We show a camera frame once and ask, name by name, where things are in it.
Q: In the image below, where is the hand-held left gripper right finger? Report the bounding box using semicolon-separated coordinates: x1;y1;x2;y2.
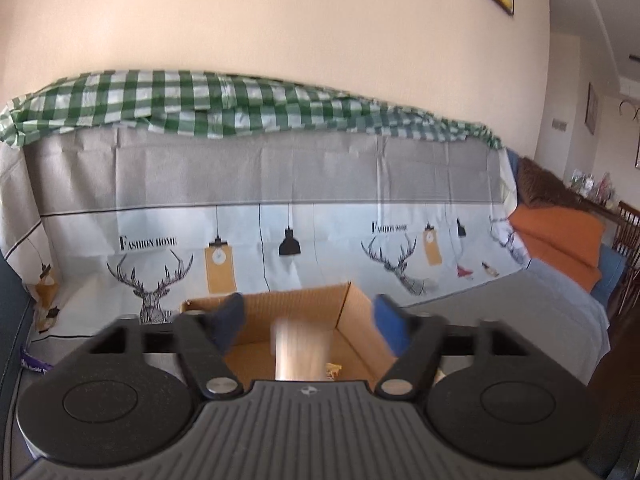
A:
372;294;561;401

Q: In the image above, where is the deer printed cloth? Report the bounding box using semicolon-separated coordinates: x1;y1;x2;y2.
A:
0;122;531;351

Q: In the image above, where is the orange cushion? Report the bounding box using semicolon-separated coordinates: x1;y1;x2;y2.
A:
507;202;608;293

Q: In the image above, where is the blue cloth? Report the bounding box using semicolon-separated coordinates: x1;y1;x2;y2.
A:
590;245;628;306

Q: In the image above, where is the cluttered wooden sideboard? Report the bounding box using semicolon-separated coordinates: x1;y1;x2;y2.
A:
567;167;621;221

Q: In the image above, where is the clear packet of pale wafers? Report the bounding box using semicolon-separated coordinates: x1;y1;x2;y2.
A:
270;316;333;381

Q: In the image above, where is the small framed wall picture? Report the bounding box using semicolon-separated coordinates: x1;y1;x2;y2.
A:
584;81;600;136

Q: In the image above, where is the grey sofa seat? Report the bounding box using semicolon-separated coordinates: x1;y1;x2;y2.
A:
20;255;612;386

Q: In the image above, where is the wooden chair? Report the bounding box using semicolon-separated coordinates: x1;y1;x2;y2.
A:
607;200;640;311

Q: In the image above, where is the purple snack bar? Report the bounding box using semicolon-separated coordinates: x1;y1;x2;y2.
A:
20;347;53;373

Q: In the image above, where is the cardboard box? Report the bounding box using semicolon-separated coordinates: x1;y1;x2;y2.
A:
180;281;446;386

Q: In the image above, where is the green checked cloth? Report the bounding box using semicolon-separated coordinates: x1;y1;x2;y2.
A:
0;70;505;151

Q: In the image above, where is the brown blanket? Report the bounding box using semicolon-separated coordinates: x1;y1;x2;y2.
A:
515;156;596;211

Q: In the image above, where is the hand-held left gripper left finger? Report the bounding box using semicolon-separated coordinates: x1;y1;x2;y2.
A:
65;292;246;401

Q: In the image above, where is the teal cushion with bead trim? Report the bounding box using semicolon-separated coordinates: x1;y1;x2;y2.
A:
0;255;31;396

